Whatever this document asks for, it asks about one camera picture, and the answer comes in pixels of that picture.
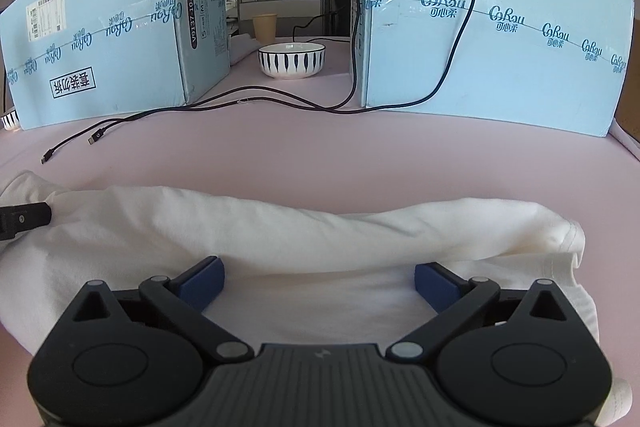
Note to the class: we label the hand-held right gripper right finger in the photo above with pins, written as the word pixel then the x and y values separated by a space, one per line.
pixel 440 284

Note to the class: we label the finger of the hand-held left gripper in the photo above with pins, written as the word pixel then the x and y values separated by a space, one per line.
pixel 25 217

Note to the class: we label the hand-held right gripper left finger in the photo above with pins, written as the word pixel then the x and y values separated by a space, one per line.
pixel 202 282

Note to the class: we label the white t-shirt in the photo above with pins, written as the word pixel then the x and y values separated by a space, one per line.
pixel 300 237

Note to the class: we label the white bowl black stripes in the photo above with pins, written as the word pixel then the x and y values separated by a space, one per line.
pixel 292 64
pixel 9 121

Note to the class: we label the light blue carton white label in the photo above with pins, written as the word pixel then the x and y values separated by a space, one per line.
pixel 110 72

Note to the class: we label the light blue carton picture print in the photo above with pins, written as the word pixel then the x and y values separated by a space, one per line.
pixel 500 77

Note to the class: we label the grey folded cloth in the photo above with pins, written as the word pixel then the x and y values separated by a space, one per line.
pixel 242 49

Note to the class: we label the brown paper cup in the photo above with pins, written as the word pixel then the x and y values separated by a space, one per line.
pixel 264 29

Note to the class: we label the brown cardboard box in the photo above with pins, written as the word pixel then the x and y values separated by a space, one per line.
pixel 631 82

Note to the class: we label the black office chair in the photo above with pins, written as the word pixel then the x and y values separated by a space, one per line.
pixel 341 7

